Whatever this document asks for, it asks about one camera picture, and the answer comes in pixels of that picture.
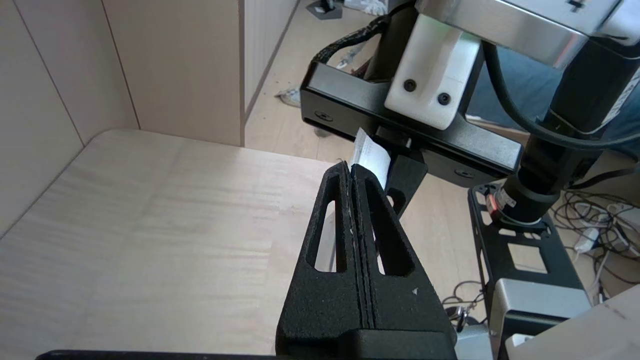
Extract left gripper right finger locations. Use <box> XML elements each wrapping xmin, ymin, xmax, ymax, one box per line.
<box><xmin>352</xmin><ymin>165</ymin><xmax>458</xmax><ymax>336</ymax></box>

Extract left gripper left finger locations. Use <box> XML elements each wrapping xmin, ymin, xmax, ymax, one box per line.
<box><xmin>276</xmin><ymin>162</ymin><xmax>368</xmax><ymax>331</ymax></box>

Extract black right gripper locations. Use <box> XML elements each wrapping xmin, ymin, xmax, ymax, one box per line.
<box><xmin>300</xmin><ymin>62</ymin><xmax>523</xmax><ymax>217</ymax></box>

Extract white horse-print zipper pouch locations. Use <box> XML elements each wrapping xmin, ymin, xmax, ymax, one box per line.
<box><xmin>349</xmin><ymin>127</ymin><xmax>392</xmax><ymax>191</ymax></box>

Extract grey crumpled floor debris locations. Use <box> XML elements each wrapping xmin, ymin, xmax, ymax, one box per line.
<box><xmin>275</xmin><ymin>87</ymin><xmax>302</xmax><ymax>108</ymax></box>

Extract white robot chest block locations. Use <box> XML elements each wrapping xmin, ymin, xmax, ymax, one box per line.
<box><xmin>452</xmin><ymin>277</ymin><xmax>640</xmax><ymax>360</ymax></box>

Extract small black floor object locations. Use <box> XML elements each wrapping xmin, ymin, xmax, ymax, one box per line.
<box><xmin>306</xmin><ymin>0</ymin><xmax>346</xmax><ymax>21</ymax></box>

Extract light wood shelf desk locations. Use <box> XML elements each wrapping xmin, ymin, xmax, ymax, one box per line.
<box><xmin>0</xmin><ymin>0</ymin><xmax>301</xmax><ymax>238</ymax></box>

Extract white right camera bracket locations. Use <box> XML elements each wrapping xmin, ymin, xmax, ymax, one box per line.
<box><xmin>384</xmin><ymin>14</ymin><xmax>482</xmax><ymax>131</ymax></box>

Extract black right camera cable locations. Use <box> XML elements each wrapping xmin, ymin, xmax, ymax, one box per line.
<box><xmin>480</xmin><ymin>42</ymin><xmax>640</xmax><ymax>152</ymax></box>

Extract black perforated robot frame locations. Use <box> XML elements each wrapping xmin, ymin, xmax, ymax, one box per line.
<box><xmin>467</xmin><ymin>182</ymin><xmax>587</xmax><ymax>301</ymax></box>

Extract tangled thin floor cables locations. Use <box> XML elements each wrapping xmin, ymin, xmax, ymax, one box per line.
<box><xmin>552</xmin><ymin>190</ymin><xmax>640</xmax><ymax>286</ymax></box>

